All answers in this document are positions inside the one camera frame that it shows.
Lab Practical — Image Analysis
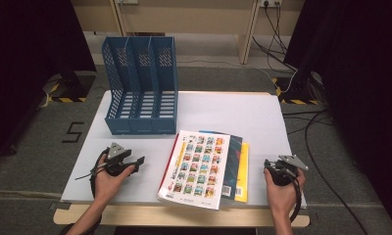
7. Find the long black floor cable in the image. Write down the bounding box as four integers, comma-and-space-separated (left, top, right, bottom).
281, 109, 369, 235

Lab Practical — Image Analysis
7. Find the blue plastic file rack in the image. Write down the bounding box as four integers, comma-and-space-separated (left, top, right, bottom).
101, 35, 179, 136

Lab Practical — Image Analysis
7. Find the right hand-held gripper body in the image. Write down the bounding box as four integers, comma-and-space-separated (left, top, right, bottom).
266, 154, 310, 187

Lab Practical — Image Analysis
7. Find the person's left hand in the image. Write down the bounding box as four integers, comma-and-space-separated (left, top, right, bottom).
93, 155, 136, 202

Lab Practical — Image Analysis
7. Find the person's right hand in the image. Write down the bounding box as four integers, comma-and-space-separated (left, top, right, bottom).
264, 169, 307, 213

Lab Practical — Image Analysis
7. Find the white board sheet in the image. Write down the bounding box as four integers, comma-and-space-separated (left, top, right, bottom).
60, 90, 308, 210

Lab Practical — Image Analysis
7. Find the beige office desk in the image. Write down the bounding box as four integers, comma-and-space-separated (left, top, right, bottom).
70, 0, 306, 66

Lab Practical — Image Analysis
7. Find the thin white floor cable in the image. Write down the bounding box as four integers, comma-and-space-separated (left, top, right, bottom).
177, 58, 300, 96

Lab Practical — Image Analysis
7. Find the black curtain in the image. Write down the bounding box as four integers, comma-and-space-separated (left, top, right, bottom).
0, 0, 97, 163
283, 0, 392, 226

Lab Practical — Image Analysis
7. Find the dark teal illustrated book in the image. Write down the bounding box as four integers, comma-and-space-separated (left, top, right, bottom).
198, 130, 244, 201

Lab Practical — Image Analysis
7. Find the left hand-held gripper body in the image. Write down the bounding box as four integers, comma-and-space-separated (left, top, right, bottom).
100, 142, 137, 177

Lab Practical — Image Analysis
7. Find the red illustrated book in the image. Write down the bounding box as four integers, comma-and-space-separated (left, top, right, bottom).
158, 132, 180, 194

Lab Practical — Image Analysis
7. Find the white picture grid book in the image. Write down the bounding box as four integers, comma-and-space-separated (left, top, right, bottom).
157, 129, 231, 211

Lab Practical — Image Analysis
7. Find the yellow book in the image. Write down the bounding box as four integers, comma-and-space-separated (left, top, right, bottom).
233, 142, 251, 204

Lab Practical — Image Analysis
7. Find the black power cables bundle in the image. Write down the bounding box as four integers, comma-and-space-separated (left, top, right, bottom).
252, 1, 298, 72

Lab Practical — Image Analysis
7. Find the black stand base hazard tape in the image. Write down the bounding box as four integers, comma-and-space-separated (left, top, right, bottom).
45, 70, 97, 104
271, 72, 320, 106

